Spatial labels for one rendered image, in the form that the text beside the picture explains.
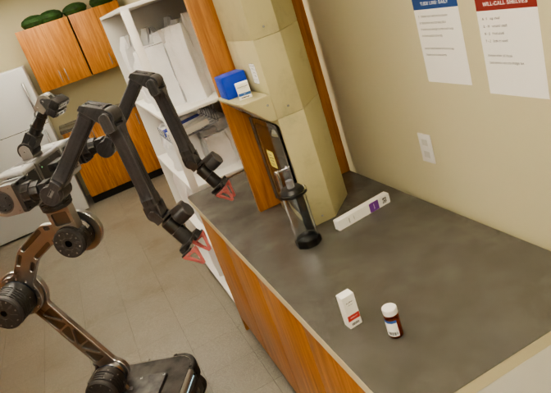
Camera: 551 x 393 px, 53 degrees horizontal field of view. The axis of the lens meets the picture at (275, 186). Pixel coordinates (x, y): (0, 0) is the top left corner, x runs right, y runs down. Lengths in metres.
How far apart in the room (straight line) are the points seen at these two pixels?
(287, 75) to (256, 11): 0.26
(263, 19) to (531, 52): 0.92
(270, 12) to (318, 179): 0.66
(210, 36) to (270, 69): 0.41
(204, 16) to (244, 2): 0.37
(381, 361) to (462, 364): 0.20
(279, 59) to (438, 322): 1.07
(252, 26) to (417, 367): 1.25
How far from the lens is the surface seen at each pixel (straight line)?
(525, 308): 1.59
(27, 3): 7.48
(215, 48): 2.36
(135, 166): 1.99
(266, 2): 2.04
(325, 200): 2.22
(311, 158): 2.15
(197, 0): 2.35
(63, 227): 2.53
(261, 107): 2.04
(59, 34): 7.12
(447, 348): 1.50
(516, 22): 1.60
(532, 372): 1.54
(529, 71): 1.61
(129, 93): 2.46
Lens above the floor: 1.91
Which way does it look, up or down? 21 degrees down
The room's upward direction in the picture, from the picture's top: 19 degrees counter-clockwise
